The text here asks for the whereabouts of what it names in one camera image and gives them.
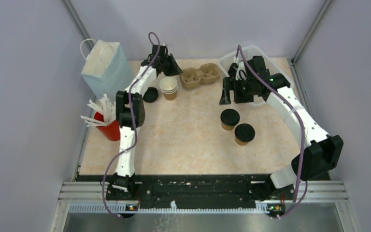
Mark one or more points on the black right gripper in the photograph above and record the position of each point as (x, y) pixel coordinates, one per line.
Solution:
(231, 83)

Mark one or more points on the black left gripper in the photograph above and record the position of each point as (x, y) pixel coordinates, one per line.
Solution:
(175, 69)

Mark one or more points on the stack of paper cups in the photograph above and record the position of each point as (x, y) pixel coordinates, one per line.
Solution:
(169, 86)

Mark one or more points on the brown cardboard cup carrier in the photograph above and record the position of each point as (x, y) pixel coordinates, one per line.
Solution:
(193, 77)

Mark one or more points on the stack of black lids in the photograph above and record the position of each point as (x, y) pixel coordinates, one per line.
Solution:
(151, 95)

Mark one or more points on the black coffee cup lid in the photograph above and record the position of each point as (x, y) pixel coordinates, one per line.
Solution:
(230, 117)

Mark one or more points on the brown paper coffee cup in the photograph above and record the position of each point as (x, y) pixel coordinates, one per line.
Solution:
(228, 120)

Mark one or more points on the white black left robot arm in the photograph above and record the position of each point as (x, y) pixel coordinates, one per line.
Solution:
(130, 112)

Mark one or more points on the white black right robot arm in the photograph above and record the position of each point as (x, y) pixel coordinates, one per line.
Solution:
(319, 151)

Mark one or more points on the white plastic basket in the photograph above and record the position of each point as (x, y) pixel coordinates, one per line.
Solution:
(250, 63)

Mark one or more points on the light blue paper bag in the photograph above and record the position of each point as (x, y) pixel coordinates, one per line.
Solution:
(106, 70)

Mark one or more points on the red straw cup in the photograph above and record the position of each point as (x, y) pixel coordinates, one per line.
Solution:
(111, 131)

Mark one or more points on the black mounting base rail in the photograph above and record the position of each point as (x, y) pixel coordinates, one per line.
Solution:
(193, 191)

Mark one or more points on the white cable duct strip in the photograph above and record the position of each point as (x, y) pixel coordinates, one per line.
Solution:
(122, 208)

